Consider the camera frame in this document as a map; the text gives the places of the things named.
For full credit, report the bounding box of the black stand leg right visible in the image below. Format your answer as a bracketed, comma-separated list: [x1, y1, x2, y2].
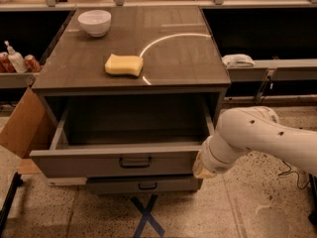
[308, 175, 317, 226]

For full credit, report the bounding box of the grey lower drawer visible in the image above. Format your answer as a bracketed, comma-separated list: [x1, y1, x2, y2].
[86, 175, 202, 194]

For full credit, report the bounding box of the black stand leg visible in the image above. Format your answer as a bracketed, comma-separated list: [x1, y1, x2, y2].
[308, 175, 317, 226]
[0, 173, 23, 235]

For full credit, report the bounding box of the black drawer handle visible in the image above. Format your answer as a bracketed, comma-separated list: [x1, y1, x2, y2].
[138, 182, 158, 190]
[119, 157, 152, 169]

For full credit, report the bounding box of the grey drawer cabinet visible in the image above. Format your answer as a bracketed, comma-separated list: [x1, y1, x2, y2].
[31, 5, 232, 131]

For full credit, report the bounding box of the grey metal shelf rail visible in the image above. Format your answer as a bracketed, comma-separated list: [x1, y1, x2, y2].
[228, 59, 317, 82]

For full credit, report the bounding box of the white pump bottle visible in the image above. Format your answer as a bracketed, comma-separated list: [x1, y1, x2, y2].
[4, 41, 28, 73]

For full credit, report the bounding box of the black stand leg left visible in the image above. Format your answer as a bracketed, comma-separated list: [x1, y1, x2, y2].
[0, 173, 23, 235]

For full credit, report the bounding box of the brown cardboard box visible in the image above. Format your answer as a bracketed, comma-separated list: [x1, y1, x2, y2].
[0, 87, 55, 159]

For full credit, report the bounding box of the black lower drawer handle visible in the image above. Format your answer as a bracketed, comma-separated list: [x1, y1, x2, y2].
[138, 182, 158, 190]

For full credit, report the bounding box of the grey top drawer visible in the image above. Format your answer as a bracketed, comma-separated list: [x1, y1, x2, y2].
[31, 95, 213, 179]

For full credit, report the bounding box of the red soda can left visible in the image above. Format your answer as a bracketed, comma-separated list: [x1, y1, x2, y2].
[0, 52, 15, 72]

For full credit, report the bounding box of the blue tape cross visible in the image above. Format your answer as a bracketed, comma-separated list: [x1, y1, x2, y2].
[131, 194, 165, 238]

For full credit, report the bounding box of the black top drawer handle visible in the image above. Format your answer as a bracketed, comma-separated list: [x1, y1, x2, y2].
[119, 157, 152, 169]

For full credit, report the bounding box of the folded white cloth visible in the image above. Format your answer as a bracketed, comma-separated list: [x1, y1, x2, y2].
[222, 54, 255, 67]

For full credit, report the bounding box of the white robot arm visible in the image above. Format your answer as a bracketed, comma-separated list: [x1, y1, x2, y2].
[192, 106, 317, 179]

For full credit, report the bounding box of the white ceramic bowl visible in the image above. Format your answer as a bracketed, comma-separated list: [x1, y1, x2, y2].
[77, 10, 112, 37]

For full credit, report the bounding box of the yellow sponge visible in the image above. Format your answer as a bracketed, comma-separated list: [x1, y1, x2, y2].
[104, 55, 144, 76]

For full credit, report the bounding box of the grey drawer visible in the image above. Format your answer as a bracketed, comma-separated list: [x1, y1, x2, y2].
[86, 175, 202, 194]
[31, 95, 213, 179]

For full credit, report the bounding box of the black cable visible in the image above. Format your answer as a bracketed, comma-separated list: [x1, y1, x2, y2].
[277, 161, 311, 190]

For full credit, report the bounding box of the red soda can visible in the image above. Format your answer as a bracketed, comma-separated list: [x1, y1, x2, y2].
[0, 52, 15, 72]
[25, 55, 42, 72]

